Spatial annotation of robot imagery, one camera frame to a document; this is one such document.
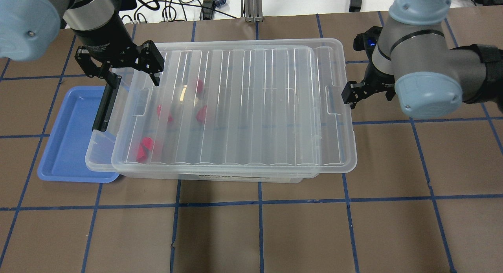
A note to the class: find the clear plastic box lid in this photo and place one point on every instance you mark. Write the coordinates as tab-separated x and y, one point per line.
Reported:
323	58

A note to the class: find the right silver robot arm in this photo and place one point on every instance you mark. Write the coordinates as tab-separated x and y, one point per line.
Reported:
409	58

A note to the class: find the red block in box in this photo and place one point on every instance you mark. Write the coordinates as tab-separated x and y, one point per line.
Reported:
145	149
199	87
201	115

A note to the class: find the aluminium frame post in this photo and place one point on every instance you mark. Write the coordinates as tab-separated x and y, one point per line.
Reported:
252	10

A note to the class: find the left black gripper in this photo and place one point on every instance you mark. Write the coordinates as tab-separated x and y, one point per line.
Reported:
103	39

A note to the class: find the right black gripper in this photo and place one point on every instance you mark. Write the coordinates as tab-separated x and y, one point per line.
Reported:
373	80

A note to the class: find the black box latch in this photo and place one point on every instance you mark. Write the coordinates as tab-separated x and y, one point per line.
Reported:
107	102

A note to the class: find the black power adapter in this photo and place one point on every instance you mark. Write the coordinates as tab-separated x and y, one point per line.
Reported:
355	5

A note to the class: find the blue plastic tray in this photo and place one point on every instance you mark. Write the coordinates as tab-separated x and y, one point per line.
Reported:
64	157

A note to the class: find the clear plastic storage box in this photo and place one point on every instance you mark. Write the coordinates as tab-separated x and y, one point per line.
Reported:
196	176

